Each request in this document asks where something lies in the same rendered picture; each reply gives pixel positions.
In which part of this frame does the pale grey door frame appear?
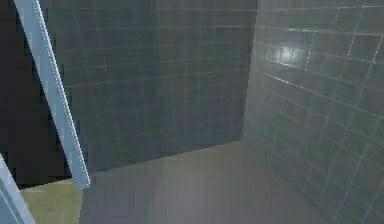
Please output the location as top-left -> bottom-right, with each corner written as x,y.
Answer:
13,0 -> 92,190

